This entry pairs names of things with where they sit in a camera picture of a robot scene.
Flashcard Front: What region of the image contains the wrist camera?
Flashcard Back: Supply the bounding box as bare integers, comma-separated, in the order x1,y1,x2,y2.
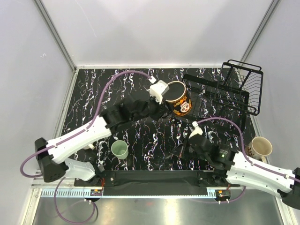
149,80,169,105
189,121,203,139

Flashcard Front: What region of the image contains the black skull mug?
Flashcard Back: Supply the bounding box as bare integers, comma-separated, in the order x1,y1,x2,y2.
164,81,192,117

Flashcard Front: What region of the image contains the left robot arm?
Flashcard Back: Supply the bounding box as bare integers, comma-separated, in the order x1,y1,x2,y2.
34,98,169,186

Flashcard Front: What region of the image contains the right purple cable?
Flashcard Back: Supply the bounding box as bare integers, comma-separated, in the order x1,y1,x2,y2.
194,117,300,179

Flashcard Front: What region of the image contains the slotted cable duct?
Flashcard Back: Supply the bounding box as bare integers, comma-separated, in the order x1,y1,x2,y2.
41,187,216,199

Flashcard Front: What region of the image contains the beige printed mug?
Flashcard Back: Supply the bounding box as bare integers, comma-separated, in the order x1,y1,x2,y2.
245,136,273,160

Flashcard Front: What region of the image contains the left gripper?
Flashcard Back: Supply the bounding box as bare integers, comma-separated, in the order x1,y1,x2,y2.
132,92,169,122

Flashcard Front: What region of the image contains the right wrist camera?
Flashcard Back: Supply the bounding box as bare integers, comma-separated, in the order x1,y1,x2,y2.
189,121,203,139

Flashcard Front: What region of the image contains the green cup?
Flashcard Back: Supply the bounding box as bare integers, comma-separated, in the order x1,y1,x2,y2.
111,140,128,160

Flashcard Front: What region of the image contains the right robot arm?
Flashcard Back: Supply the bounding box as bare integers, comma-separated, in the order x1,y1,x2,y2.
170,135,300,209

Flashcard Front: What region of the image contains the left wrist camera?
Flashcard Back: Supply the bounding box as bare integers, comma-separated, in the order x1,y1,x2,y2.
149,80,169,105

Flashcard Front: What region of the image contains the black wire dish rack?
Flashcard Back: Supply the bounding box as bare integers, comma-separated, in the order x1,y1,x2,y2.
182,60,263,130

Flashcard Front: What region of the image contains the cream cup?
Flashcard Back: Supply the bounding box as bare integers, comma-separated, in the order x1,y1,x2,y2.
83,143,95,150

